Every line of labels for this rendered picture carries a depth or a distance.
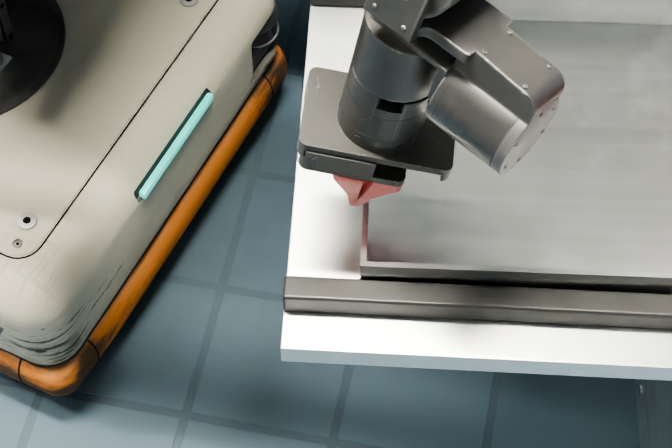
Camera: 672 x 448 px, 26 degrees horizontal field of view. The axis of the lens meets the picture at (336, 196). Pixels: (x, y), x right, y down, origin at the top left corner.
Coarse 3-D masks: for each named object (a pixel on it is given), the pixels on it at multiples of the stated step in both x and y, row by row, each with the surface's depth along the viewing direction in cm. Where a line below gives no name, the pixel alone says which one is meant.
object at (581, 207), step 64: (512, 0) 115; (576, 0) 114; (640, 0) 114; (576, 64) 114; (640, 64) 114; (576, 128) 111; (640, 128) 111; (448, 192) 107; (512, 192) 107; (576, 192) 107; (640, 192) 107; (384, 256) 104; (448, 256) 104; (512, 256) 104; (576, 256) 104; (640, 256) 104
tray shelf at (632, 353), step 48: (336, 48) 115; (336, 192) 108; (336, 240) 105; (288, 336) 101; (336, 336) 101; (384, 336) 101; (432, 336) 101; (480, 336) 101; (528, 336) 101; (576, 336) 101; (624, 336) 101
